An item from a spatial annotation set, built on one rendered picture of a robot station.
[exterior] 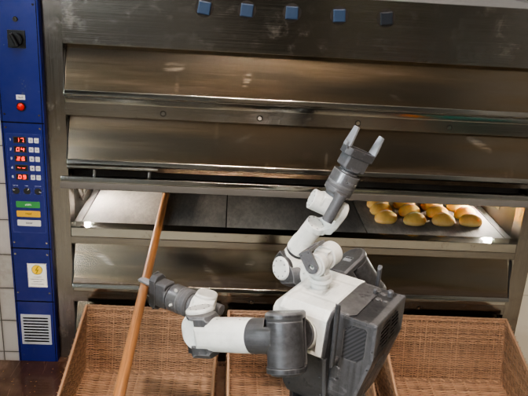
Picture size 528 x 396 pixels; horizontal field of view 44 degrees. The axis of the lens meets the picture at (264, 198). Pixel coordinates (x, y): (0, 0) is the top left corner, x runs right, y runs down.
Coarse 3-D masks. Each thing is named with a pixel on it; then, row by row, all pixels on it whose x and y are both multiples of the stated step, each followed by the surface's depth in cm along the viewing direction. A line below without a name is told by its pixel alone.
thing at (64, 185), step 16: (112, 176) 257; (176, 192) 241; (192, 192) 241; (208, 192) 242; (224, 192) 242; (240, 192) 242; (256, 192) 242; (272, 192) 243; (288, 192) 243; (304, 192) 243; (480, 192) 264; (496, 192) 266
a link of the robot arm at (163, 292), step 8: (152, 280) 209; (160, 280) 211; (168, 280) 211; (152, 288) 210; (160, 288) 208; (168, 288) 209; (176, 288) 207; (152, 296) 211; (160, 296) 209; (168, 296) 206; (176, 296) 205; (152, 304) 212; (160, 304) 210; (168, 304) 206
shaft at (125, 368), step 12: (156, 228) 256; (156, 240) 246; (144, 276) 219; (144, 288) 211; (144, 300) 205; (132, 324) 191; (132, 336) 185; (132, 348) 180; (132, 360) 176; (120, 372) 169; (120, 384) 165
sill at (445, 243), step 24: (216, 240) 264; (240, 240) 265; (264, 240) 265; (288, 240) 266; (336, 240) 266; (360, 240) 267; (384, 240) 267; (408, 240) 268; (432, 240) 268; (456, 240) 270; (480, 240) 271; (504, 240) 273
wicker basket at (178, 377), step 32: (96, 320) 269; (128, 320) 270; (160, 320) 270; (96, 352) 271; (160, 352) 272; (64, 384) 239; (96, 384) 262; (128, 384) 264; (160, 384) 265; (192, 384) 266
